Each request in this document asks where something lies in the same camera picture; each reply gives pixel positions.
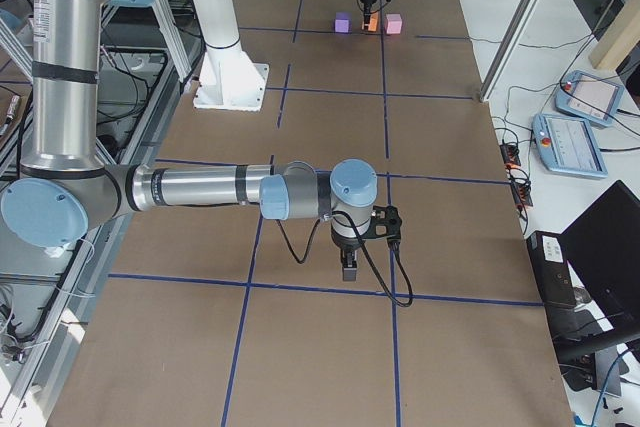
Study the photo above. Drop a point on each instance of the white pedestal column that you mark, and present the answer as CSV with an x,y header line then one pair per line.
x,y
228,79

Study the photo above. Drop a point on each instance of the pink block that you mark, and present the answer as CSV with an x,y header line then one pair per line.
x,y
393,24

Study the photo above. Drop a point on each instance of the black computer box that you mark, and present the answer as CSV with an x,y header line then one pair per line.
x,y
550,270

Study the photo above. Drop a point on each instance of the upper teach pendant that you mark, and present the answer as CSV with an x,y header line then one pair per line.
x,y
589,97

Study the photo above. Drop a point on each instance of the brown paper table cover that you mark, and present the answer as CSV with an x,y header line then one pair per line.
x,y
175,354

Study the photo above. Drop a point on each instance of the lower teach pendant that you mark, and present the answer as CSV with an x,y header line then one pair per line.
x,y
567,146

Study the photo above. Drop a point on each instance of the blue tape line lengthwise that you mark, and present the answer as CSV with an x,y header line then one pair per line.
x,y
393,275

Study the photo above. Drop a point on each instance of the wooden beam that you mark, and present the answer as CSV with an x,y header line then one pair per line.
x,y
619,38

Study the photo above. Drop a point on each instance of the aluminium frame post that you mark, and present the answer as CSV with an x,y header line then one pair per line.
x,y
511,39

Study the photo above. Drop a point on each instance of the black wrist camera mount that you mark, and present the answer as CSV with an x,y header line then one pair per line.
x,y
386,223

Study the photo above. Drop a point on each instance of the purple block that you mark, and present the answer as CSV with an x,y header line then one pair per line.
x,y
342,23

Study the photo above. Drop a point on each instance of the teach pendant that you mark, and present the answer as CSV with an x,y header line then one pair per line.
x,y
567,146
589,97

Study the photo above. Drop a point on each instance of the orange block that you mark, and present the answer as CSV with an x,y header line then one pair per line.
x,y
371,25

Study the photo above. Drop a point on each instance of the black monitor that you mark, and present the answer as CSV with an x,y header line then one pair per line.
x,y
602,247

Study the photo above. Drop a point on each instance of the orange black power strip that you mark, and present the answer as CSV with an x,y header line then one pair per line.
x,y
519,179

